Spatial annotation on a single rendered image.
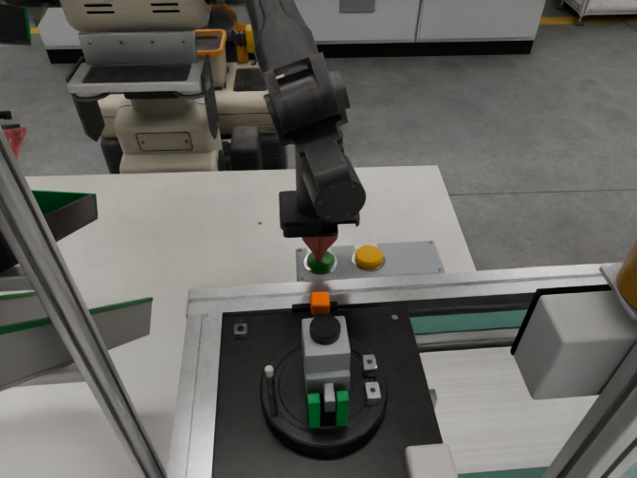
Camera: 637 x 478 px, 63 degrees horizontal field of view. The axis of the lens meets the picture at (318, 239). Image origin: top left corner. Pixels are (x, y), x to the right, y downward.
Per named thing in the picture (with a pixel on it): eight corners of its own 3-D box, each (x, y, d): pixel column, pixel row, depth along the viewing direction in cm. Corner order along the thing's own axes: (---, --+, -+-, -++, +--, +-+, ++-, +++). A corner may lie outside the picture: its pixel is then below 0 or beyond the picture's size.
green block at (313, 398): (307, 417, 54) (307, 393, 51) (319, 416, 54) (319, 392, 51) (308, 429, 53) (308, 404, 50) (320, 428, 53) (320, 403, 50)
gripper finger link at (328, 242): (336, 275, 72) (338, 224, 66) (284, 278, 71) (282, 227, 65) (332, 242, 77) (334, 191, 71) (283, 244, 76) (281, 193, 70)
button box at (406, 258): (296, 274, 81) (295, 246, 77) (427, 266, 82) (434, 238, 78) (299, 309, 76) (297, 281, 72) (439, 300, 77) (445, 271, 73)
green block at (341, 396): (335, 415, 54) (336, 390, 51) (346, 414, 54) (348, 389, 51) (336, 427, 53) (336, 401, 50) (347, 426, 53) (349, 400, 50)
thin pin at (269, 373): (270, 410, 55) (264, 364, 49) (278, 410, 55) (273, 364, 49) (270, 417, 54) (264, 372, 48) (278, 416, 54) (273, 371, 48)
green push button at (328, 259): (305, 259, 77) (305, 249, 76) (333, 258, 77) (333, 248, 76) (307, 279, 74) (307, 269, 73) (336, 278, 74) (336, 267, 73)
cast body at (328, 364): (301, 343, 57) (300, 302, 52) (341, 340, 57) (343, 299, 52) (307, 414, 51) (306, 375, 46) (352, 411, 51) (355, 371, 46)
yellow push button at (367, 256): (353, 254, 77) (353, 245, 76) (379, 253, 77) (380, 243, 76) (356, 274, 74) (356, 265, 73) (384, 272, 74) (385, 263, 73)
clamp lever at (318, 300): (310, 333, 61) (309, 291, 55) (327, 332, 61) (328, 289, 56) (313, 359, 58) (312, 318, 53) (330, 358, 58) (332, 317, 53)
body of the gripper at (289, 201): (359, 229, 67) (363, 183, 62) (280, 233, 66) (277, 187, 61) (353, 198, 71) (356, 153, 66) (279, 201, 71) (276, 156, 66)
